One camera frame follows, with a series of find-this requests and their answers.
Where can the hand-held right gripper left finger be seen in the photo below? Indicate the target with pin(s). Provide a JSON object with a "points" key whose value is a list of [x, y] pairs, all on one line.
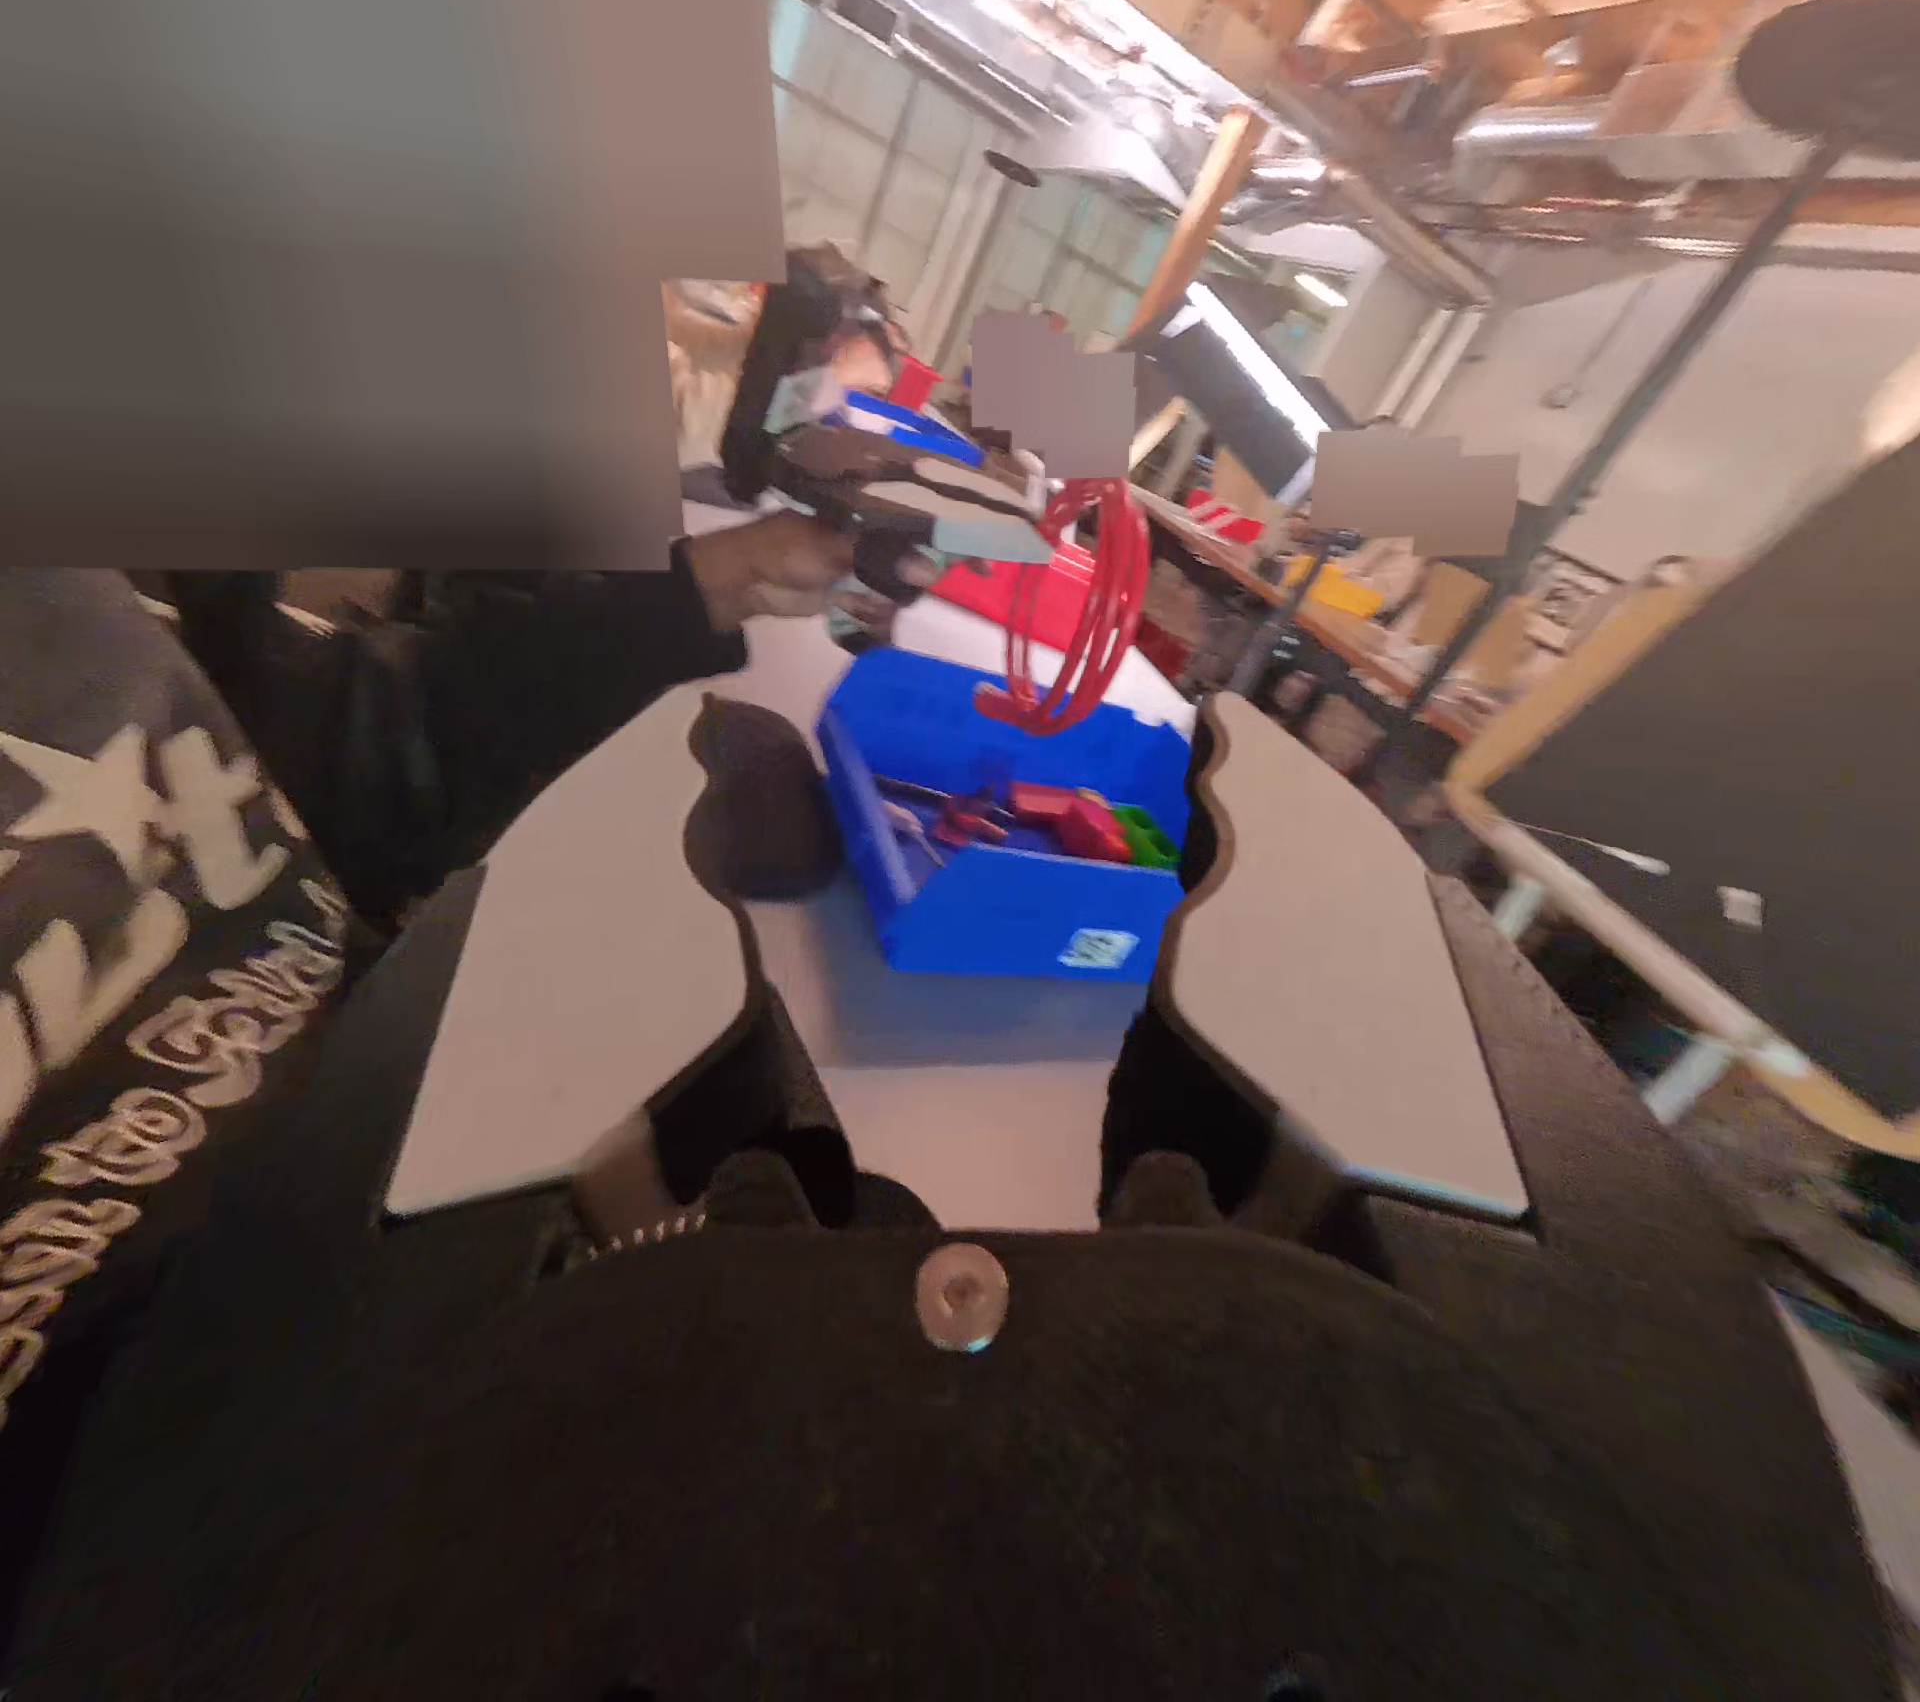
{"points": [[585, 983]]}

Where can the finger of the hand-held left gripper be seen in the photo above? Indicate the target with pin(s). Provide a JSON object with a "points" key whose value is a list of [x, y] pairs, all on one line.
{"points": [[992, 542]]}

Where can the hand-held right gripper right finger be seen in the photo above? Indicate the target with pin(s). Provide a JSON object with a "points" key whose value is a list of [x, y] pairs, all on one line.
{"points": [[1334, 983]]}

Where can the blue bin with tag sticker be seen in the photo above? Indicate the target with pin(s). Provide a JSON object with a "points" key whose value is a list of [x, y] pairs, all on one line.
{"points": [[1006, 923]]}

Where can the person's left hand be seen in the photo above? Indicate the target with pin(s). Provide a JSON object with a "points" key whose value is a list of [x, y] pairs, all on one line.
{"points": [[771, 576]]}

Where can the red plastic bin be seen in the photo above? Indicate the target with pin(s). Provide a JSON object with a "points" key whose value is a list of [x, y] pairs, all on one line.
{"points": [[984, 586]]}

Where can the small blue plastic bin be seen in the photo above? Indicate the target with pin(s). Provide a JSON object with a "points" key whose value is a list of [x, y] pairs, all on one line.
{"points": [[900, 420]]}

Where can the red and white bin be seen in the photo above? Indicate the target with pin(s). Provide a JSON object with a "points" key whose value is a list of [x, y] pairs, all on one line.
{"points": [[1221, 516]]}

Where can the green toy block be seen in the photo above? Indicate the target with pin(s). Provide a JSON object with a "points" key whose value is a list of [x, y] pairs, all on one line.
{"points": [[1147, 839]]}

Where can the red toy block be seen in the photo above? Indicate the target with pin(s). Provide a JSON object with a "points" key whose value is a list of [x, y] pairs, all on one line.
{"points": [[1066, 818]]}

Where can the studio light panel on stand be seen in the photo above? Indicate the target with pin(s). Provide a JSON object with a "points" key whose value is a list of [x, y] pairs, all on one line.
{"points": [[1231, 368]]}

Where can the black floor lamp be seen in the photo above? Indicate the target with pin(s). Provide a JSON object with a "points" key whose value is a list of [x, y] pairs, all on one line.
{"points": [[1013, 168], [1831, 66]]}

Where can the long wooden workbench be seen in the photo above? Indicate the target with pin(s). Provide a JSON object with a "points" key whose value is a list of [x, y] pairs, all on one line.
{"points": [[1351, 638]]}

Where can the yellow plastic bin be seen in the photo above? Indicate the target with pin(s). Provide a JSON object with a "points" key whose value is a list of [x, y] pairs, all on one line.
{"points": [[1343, 594]]}

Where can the black board on white stand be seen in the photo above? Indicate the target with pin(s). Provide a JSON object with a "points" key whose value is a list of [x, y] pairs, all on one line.
{"points": [[1726, 758]]}

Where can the black printed shirt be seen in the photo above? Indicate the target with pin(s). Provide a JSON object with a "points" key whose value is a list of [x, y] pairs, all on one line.
{"points": [[123, 909]]}

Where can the wall tag sign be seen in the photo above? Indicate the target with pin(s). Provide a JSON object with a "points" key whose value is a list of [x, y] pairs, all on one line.
{"points": [[1567, 601]]}

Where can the silver air duct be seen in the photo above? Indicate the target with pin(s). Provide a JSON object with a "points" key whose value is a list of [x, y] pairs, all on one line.
{"points": [[1532, 137]]}

